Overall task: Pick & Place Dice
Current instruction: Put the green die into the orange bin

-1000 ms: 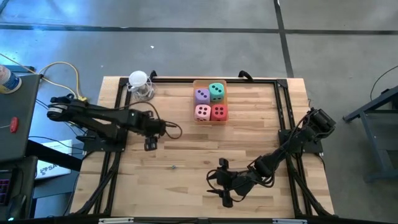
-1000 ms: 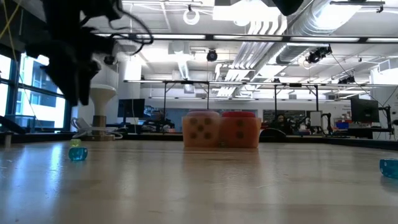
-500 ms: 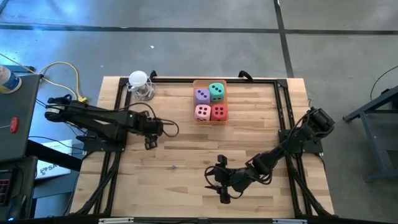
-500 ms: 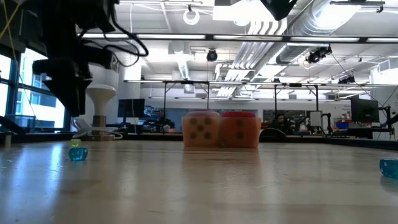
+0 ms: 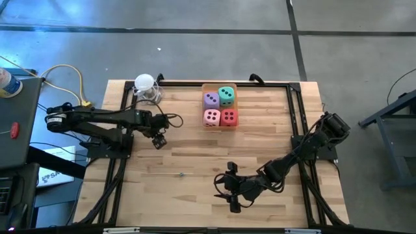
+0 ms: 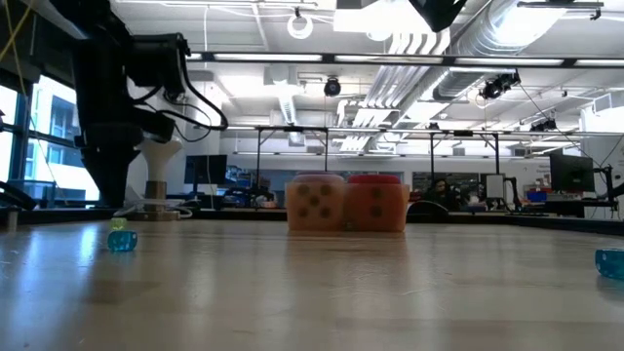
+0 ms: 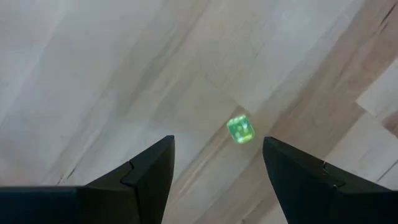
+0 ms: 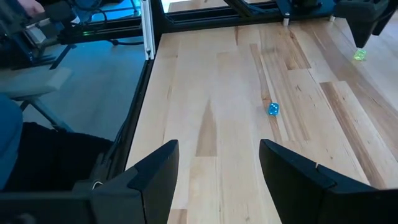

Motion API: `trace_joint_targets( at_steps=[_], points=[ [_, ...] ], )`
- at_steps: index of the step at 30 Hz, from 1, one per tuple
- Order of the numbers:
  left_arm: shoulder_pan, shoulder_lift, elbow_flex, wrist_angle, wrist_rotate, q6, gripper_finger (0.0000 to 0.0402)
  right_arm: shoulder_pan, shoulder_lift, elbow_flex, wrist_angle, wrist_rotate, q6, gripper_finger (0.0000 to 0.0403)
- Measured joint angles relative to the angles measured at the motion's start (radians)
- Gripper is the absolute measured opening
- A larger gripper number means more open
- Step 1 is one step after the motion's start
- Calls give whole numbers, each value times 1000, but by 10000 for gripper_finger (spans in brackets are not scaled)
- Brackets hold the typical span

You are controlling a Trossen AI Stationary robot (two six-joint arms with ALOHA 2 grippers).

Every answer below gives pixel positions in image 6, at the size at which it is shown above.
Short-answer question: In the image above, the dark-framed window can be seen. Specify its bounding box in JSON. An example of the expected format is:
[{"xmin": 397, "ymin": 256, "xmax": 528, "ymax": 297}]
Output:
[{"xmin": 0, "ymin": 72, "xmax": 101, "ymax": 204}]

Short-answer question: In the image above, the white ring light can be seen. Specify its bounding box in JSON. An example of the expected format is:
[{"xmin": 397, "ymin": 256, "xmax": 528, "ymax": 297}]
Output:
[{"xmin": 287, "ymin": 12, "xmax": 315, "ymax": 40}]

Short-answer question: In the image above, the orange translucent plastic bin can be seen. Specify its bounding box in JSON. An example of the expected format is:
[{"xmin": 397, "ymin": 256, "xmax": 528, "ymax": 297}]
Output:
[{"xmin": 285, "ymin": 180, "xmax": 410, "ymax": 234}]

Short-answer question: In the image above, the person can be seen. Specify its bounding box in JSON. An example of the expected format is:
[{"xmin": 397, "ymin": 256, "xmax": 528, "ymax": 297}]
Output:
[{"xmin": 428, "ymin": 177, "xmax": 457, "ymax": 209}]

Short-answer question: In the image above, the large red foam die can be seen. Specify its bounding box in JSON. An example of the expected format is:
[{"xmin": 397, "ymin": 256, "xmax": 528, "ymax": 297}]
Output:
[{"xmin": 345, "ymin": 174, "xmax": 410, "ymax": 232}]

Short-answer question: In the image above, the black computer monitor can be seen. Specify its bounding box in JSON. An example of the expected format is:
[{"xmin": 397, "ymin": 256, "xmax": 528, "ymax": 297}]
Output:
[
  {"xmin": 549, "ymin": 154, "xmax": 596, "ymax": 193},
  {"xmin": 183, "ymin": 154, "xmax": 228, "ymax": 185}
]

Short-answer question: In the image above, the black background rig frame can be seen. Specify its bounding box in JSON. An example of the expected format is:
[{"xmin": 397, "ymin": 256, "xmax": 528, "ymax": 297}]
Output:
[
  {"xmin": 428, "ymin": 129, "xmax": 501, "ymax": 179},
  {"xmin": 253, "ymin": 125, "xmax": 331, "ymax": 185}
]

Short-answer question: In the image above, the black aluminium rig frame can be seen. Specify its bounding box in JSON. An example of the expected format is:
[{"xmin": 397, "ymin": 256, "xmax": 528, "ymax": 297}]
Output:
[{"xmin": 0, "ymin": 207, "xmax": 624, "ymax": 236}]

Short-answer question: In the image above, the long linear ceiling light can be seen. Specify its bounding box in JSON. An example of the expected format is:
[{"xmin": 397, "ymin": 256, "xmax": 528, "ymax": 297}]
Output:
[{"xmin": 187, "ymin": 50, "xmax": 624, "ymax": 69}]

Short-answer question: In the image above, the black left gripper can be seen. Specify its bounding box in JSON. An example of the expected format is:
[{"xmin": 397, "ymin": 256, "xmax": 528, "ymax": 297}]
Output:
[{"xmin": 73, "ymin": 72, "xmax": 143, "ymax": 210}]

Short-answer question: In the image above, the white mushroom-shaped lamp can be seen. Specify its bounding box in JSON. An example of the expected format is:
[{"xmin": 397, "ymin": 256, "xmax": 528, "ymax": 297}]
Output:
[{"xmin": 135, "ymin": 137, "xmax": 184, "ymax": 221}]

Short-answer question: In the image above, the white lamp cable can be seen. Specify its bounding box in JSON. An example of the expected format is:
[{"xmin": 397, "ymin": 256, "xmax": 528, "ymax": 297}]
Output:
[{"xmin": 112, "ymin": 184, "xmax": 195, "ymax": 219}]

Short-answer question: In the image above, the large pink foam die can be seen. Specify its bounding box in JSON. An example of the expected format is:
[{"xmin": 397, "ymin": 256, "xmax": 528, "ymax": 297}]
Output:
[{"xmin": 286, "ymin": 171, "xmax": 346, "ymax": 232}]

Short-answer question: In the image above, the small blue translucent die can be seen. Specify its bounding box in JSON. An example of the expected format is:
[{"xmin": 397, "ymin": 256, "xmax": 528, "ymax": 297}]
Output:
[
  {"xmin": 107, "ymin": 230, "xmax": 138, "ymax": 254},
  {"xmin": 593, "ymin": 248, "xmax": 624, "ymax": 281}
]

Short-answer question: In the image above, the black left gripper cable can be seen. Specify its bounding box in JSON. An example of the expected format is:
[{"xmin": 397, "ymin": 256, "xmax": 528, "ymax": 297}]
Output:
[{"xmin": 129, "ymin": 46, "xmax": 230, "ymax": 145}]

